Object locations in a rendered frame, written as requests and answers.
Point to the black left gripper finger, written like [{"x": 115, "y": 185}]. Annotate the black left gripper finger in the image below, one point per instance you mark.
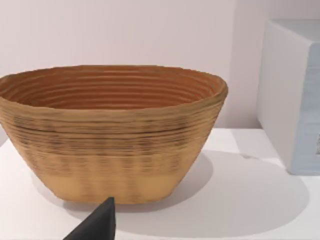
[{"x": 101, "y": 222}]

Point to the woven wicker basket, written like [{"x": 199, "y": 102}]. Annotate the woven wicker basket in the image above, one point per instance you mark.
[{"x": 110, "y": 140}]

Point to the pale microwave oven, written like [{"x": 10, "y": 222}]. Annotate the pale microwave oven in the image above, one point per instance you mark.
[{"x": 287, "y": 100}]

